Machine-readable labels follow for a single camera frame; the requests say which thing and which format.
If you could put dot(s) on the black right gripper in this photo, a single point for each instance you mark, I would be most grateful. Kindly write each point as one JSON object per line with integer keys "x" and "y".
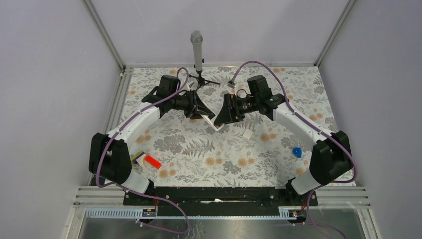
{"x": 227, "y": 115}

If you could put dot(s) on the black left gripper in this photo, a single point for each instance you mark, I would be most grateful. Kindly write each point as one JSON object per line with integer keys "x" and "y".
{"x": 195, "y": 102}

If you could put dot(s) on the white red remote control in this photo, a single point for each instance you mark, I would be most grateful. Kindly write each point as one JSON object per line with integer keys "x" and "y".
{"x": 211, "y": 123}

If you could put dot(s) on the white battery cover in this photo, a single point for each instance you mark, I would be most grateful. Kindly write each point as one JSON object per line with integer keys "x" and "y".
{"x": 248, "y": 133}

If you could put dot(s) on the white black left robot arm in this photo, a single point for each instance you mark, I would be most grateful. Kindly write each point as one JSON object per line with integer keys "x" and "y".
{"x": 109, "y": 153}

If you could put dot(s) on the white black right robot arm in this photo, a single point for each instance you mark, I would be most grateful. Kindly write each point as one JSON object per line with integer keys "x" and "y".
{"x": 330, "y": 151}

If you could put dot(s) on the black tripod mic stand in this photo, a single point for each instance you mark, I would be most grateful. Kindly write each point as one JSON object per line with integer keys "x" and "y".
{"x": 201, "y": 81}

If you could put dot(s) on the floral table mat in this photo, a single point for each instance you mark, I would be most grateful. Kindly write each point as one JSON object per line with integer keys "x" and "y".
{"x": 193, "y": 154}

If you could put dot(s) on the red block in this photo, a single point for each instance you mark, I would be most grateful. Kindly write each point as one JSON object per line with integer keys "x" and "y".
{"x": 152, "y": 161}

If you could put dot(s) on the grey microphone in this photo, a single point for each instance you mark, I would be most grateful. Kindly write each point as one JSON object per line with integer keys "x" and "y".
{"x": 196, "y": 39}

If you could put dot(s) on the white block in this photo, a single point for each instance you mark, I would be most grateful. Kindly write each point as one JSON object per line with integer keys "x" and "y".
{"x": 141, "y": 161}

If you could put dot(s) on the blue plastic piece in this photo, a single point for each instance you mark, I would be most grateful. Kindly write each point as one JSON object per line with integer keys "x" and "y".
{"x": 297, "y": 152}

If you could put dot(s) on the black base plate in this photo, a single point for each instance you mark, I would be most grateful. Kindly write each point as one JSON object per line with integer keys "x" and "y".
{"x": 237, "y": 200}

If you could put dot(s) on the slotted cable duct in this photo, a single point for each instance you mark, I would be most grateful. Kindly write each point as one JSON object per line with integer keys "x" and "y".
{"x": 150, "y": 213}

